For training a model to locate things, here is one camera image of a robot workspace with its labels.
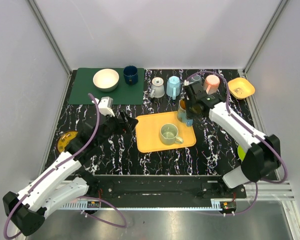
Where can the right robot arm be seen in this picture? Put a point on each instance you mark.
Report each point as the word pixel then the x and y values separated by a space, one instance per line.
pixel 261 152

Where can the pink mug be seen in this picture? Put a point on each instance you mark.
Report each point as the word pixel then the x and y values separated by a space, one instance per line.
pixel 211 84

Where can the grey-blue faceted mug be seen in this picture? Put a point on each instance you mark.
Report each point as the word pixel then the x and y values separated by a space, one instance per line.
pixel 194 79

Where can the yellow plastic tray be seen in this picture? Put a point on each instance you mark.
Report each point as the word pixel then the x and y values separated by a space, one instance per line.
pixel 148 129

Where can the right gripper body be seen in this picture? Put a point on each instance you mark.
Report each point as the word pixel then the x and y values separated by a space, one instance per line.
pixel 191 108

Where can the yellow square dish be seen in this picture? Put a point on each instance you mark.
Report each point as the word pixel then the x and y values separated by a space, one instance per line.
pixel 241 88

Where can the yellow patterned saucer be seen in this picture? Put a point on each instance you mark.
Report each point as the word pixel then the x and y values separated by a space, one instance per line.
pixel 65 139

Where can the orange-inside blue floral mug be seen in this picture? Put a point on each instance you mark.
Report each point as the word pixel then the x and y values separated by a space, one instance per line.
pixel 182 114

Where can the lime green plate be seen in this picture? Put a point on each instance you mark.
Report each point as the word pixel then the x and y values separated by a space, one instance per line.
pixel 241 153

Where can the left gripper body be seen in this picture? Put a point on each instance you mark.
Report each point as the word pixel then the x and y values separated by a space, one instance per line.
pixel 120 122

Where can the dark green mat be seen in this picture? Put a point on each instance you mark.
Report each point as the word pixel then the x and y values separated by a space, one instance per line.
pixel 124 94

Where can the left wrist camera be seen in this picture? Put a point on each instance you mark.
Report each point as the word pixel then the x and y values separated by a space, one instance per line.
pixel 104 106

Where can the white bowl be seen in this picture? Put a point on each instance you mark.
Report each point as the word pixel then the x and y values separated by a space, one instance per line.
pixel 106 80

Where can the light blue faceted mug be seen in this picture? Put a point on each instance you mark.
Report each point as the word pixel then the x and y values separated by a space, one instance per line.
pixel 173 87

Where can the pale green mug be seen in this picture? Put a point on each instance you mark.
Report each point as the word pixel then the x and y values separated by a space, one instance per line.
pixel 169 135

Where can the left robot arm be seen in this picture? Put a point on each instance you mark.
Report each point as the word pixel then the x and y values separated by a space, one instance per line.
pixel 31 206

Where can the pale blue-grey mug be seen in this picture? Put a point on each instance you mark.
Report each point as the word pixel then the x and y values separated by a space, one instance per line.
pixel 157 88

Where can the dark blue mug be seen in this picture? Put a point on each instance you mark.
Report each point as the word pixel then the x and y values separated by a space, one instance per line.
pixel 130 74

